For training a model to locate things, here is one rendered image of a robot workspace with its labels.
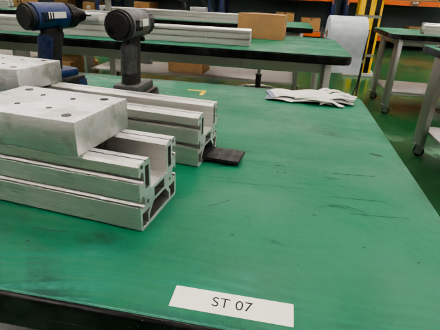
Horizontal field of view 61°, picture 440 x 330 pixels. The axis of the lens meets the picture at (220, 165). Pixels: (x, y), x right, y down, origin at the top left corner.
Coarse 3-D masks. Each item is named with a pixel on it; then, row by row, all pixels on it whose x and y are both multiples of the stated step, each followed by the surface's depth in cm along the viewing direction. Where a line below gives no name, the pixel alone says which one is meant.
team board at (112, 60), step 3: (105, 0) 332; (108, 0) 331; (105, 3) 333; (108, 3) 332; (105, 6) 334; (108, 6) 333; (105, 9) 335; (108, 9) 335; (111, 9) 336; (111, 60) 353; (114, 60) 353; (111, 63) 354; (114, 63) 354; (111, 66) 356; (114, 66) 355; (111, 69) 357; (114, 69) 356; (111, 72) 358; (114, 72) 358
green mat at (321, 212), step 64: (256, 128) 79; (320, 128) 80; (192, 192) 52; (256, 192) 53; (320, 192) 54; (384, 192) 55; (0, 256) 38; (64, 256) 39; (128, 256) 39; (192, 256) 40; (256, 256) 40; (320, 256) 40; (384, 256) 41; (192, 320) 32; (320, 320) 32; (384, 320) 33
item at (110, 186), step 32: (0, 160) 45; (32, 160) 45; (64, 160) 42; (96, 160) 41; (128, 160) 40; (160, 160) 47; (0, 192) 47; (32, 192) 46; (64, 192) 44; (96, 192) 43; (128, 192) 41; (160, 192) 47; (128, 224) 43
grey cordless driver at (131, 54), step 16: (112, 16) 72; (128, 16) 72; (144, 16) 78; (112, 32) 73; (128, 32) 73; (144, 32) 80; (128, 48) 77; (128, 64) 78; (128, 80) 79; (144, 80) 85
